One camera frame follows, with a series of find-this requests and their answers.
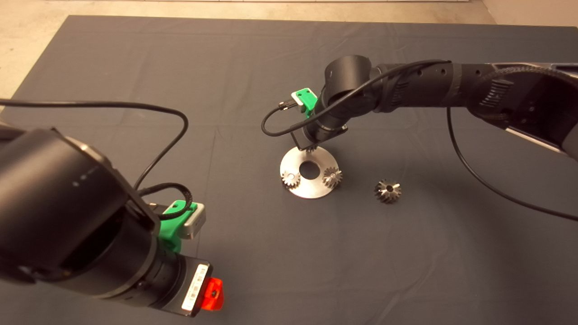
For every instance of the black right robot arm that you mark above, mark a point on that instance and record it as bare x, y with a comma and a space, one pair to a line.
347, 72

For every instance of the green right camera mount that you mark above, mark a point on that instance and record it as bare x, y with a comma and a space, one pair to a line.
308, 97

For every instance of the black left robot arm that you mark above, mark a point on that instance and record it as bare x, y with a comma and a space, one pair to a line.
58, 212

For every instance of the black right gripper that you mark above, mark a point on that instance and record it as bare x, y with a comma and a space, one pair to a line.
323, 131

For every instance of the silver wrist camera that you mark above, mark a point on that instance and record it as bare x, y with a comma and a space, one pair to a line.
295, 97
196, 223

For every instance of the dark grey table cloth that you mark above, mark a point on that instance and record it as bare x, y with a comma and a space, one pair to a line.
203, 58

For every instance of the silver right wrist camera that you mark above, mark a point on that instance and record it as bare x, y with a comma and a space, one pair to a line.
295, 97

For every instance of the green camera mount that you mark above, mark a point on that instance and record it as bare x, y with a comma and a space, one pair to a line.
168, 231
308, 97

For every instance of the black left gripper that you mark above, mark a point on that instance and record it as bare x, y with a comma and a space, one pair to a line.
190, 287

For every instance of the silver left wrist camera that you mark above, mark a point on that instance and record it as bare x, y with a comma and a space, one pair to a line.
196, 223

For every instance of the round metal plate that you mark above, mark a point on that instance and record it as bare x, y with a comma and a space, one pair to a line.
293, 164

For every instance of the green left camera mount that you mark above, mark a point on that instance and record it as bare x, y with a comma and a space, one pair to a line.
168, 231

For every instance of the small steel gear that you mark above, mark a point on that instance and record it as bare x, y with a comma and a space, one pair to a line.
291, 179
332, 177
311, 148

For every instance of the large steel gear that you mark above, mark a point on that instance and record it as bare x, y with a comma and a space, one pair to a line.
381, 194

